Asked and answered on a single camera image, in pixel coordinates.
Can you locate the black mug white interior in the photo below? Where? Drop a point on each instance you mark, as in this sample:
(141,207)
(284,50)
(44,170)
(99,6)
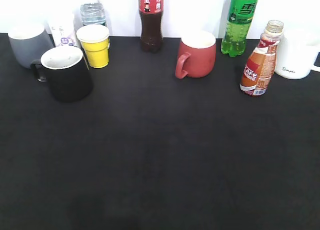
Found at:
(66,72)

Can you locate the orange coffee drink bottle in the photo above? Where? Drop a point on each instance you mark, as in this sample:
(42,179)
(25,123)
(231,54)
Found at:
(261,64)

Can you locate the red mug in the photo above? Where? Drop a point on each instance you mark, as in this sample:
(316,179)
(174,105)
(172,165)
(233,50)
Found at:
(196,55)

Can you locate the green sprite bottle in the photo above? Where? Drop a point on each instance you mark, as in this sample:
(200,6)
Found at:
(239,19)

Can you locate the grey mug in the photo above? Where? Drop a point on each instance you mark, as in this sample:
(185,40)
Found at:
(29,42)

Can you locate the yellow paper cup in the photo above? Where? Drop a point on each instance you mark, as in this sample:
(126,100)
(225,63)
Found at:
(94,40)

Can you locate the cola bottle red label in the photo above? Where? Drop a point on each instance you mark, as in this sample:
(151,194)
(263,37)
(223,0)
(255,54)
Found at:
(151,12)

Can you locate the clear water bottle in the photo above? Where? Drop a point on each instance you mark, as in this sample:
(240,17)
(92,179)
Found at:
(92,12)

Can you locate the white yogurt bottle blueberry label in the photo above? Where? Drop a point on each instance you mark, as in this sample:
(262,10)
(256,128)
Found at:
(63,30)

